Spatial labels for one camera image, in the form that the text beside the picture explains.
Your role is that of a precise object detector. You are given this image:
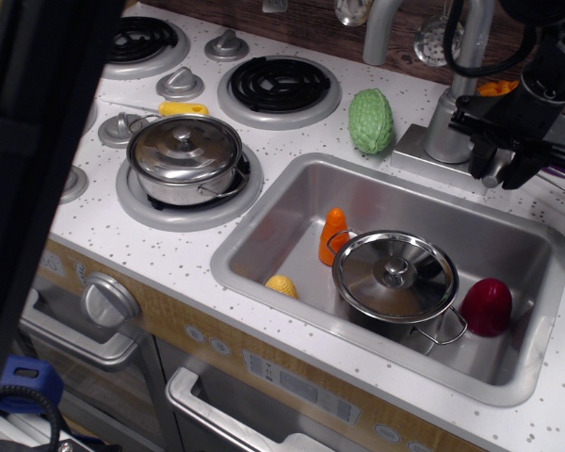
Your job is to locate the back left stove burner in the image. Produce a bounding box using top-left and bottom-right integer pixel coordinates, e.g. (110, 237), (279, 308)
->
(102, 16), (190, 80)

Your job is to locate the silver stove knob middle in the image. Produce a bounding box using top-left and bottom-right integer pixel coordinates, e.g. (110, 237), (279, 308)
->
(155, 67), (204, 102)

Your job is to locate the black foreground robot arm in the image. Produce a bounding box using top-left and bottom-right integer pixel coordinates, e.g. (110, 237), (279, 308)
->
(0, 1), (124, 377)

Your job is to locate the black braided cable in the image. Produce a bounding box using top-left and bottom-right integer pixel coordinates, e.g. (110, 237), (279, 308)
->
(0, 384), (62, 452)

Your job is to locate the silver stove knob back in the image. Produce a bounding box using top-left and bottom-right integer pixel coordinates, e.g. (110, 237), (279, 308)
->
(204, 29), (250, 62)

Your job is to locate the yellow toy handle piece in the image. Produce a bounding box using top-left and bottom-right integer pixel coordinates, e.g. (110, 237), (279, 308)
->
(157, 101), (209, 116)

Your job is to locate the back right stove burner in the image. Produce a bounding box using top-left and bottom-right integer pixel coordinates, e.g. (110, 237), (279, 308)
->
(218, 56), (341, 131)

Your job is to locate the green bumpy toy vegetable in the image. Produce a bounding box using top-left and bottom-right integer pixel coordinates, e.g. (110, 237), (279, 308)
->
(348, 89), (395, 154)

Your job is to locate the silver round oven knob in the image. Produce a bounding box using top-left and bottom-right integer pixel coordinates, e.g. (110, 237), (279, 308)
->
(80, 272), (141, 329)

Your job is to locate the silver stove knob front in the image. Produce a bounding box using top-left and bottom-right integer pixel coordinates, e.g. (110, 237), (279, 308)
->
(98, 112), (148, 149)

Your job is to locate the front left stove burner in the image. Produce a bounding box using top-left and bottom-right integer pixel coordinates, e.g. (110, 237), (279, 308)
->
(116, 145), (264, 233)

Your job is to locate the silver dishwasher door handle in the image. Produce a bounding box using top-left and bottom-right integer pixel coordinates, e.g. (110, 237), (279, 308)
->
(166, 366), (331, 452)

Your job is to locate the orange toy pumpkin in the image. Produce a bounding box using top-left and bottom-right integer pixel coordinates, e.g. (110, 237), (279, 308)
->
(476, 80), (520, 97)

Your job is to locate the grey dishwasher control panel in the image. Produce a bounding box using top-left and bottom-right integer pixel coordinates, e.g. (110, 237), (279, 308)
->
(241, 349), (362, 426)

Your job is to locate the orange toy carrot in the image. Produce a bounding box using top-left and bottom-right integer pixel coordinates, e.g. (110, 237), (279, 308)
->
(318, 207), (349, 266)

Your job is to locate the hanging clear ladle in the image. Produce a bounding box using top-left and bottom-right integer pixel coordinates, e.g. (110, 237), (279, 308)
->
(334, 0), (373, 27)

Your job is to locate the silver toy sink basin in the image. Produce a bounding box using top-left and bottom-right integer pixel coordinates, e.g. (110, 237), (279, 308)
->
(211, 153), (565, 407)

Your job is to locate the silver oven door handle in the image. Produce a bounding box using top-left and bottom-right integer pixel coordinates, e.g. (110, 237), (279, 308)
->
(20, 289), (138, 372)

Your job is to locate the yellow toy corn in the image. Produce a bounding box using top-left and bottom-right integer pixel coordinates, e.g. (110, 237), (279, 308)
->
(265, 274), (299, 299)

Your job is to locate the red toy egg-shaped fruit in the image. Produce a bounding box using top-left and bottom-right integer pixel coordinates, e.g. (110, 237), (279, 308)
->
(460, 278), (512, 337)

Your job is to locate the silver stove knob far left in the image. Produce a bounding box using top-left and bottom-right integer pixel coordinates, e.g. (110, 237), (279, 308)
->
(59, 166), (89, 204)

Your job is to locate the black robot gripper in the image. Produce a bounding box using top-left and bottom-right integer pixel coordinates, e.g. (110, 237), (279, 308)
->
(450, 86), (565, 189)

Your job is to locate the silver stove knob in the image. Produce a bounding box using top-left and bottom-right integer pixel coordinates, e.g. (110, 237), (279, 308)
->
(59, 166), (89, 204)
(98, 112), (148, 149)
(155, 67), (204, 102)
(204, 29), (250, 62)

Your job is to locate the blue plastic clamp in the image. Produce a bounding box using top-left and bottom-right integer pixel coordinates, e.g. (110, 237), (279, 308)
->
(0, 355), (64, 414)

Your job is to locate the steel pot on stove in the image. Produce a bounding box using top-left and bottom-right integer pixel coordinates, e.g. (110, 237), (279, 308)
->
(126, 114), (249, 206)

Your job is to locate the stove burner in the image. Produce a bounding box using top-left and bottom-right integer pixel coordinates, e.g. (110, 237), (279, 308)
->
(218, 56), (341, 131)
(102, 16), (190, 80)
(116, 145), (264, 233)

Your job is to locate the silver toy faucet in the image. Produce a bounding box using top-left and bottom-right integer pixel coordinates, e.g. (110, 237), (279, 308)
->
(362, 0), (505, 197)

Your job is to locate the silver faucet lever handle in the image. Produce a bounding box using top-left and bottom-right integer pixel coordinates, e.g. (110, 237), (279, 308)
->
(481, 149), (514, 188)

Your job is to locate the steel pot in sink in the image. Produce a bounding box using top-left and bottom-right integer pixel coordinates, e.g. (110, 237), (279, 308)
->
(331, 229), (468, 354)

